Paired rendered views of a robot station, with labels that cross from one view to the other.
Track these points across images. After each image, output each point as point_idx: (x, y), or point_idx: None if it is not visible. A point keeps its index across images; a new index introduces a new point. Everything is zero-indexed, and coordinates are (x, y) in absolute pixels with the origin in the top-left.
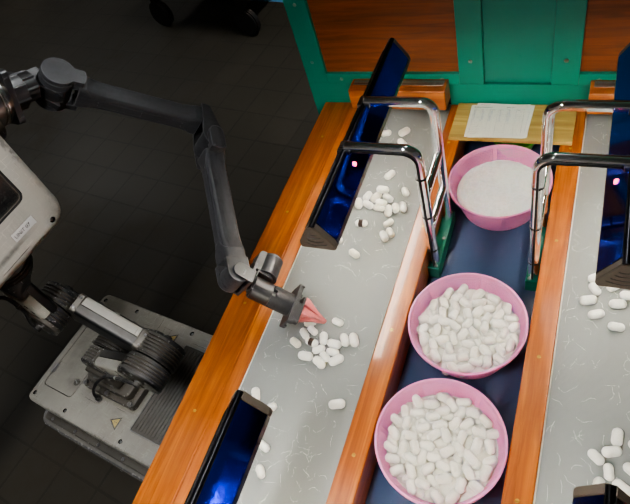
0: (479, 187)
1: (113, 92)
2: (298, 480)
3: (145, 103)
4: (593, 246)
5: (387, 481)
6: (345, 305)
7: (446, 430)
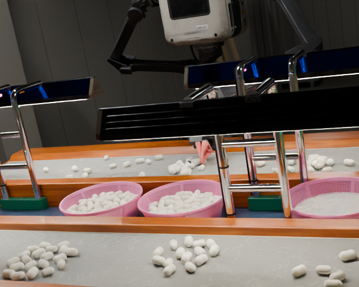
0: (339, 201)
1: (288, 2)
2: (103, 176)
3: (294, 16)
4: (251, 246)
5: None
6: (216, 169)
7: (109, 204)
